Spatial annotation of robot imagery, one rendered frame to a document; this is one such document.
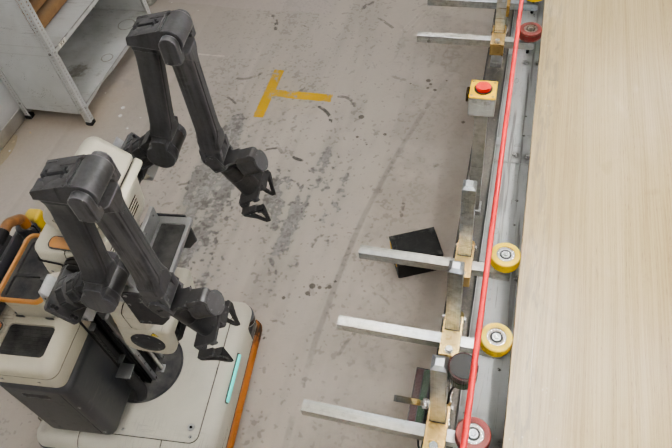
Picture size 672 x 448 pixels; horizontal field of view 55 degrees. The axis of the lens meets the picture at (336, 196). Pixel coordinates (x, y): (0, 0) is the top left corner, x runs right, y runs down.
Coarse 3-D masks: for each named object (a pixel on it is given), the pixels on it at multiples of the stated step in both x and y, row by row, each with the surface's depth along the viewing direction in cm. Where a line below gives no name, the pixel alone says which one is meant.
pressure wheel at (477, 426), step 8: (472, 424) 148; (480, 424) 147; (456, 432) 147; (472, 432) 146; (480, 432) 146; (488, 432) 146; (456, 440) 147; (472, 440) 146; (480, 440) 145; (488, 440) 145
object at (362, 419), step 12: (312, 408) 159; (324, 408) 159; (336, 408) 158; (348, 408) 158; (336, 420) 158; (348, 420) 156; (360, 420) 156; (372, 420) 155; (384, 420) 155; (396, 420) 155; (396, 432) 154; (408, 432) 153; (420, 432) 152; (456, 444) 150
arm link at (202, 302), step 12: (180, 288) 145; (204, 288) 141; (180, 300) 142; (192, 300) 140; (204, 300) 139; (216, 300) 142; (156, 312) 142; (168, 312) 141; (192, 312) 142; (204, 312) 141; (216, 312) 141
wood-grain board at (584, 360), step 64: (576, 0) 243; (640, 0) 239; (576, 64) 221; (640, 64) 217; (576, 128) 202; (640, 128) 199; (576, 192) 186; (640, 192) 184; (576, 256) 173; (640, 256) 171; (576, 320) 161; (640, 320) 160; (512, 384) 153; (576, 384) 151; (640, 384) 150
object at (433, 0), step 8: (432, 0) 263; (440, 0) 262; (448, 0) 261; (456, 0) 261; (464, 0) 260; (472, 0) 259; (480, 0) 259; (488, 0) 258; (496, 0) 258; (512, 0) 256; (488, 8) 260; (512, 8) 257; (528, 8) 255; (536, 8) 254
